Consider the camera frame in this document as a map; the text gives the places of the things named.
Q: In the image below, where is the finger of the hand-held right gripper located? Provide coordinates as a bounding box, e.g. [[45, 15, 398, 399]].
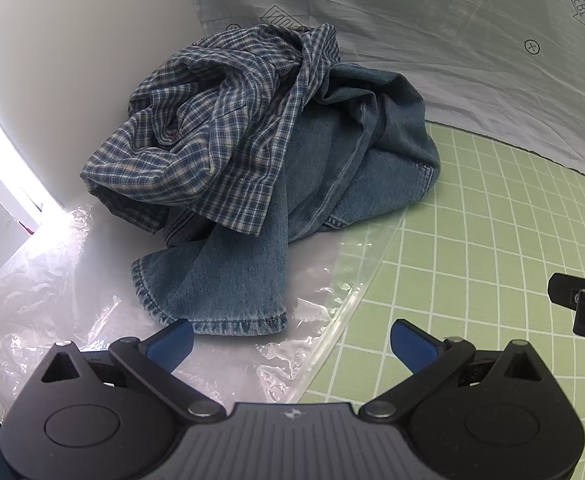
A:
[[547, 272, 585, 345]]

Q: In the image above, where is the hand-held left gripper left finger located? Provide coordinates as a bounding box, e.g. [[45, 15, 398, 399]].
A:
[[40, 318, 226, 421]]

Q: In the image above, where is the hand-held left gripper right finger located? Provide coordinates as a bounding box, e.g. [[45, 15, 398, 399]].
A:
[[358, 318, 548, 422]]

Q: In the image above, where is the blue plaid shirt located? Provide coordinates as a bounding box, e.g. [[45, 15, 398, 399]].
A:
[[80, 22, 343, 236]]

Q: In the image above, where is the clear plastic bag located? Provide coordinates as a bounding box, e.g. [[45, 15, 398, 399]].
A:
[[0, 202, 405, 413]]

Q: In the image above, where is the blue denim garment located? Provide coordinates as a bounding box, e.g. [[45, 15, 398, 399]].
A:
[[131, 62, 442, 337]]

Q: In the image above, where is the white printed blanket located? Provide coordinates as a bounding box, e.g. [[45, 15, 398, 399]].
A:
[[175, 0, 585, 188]]

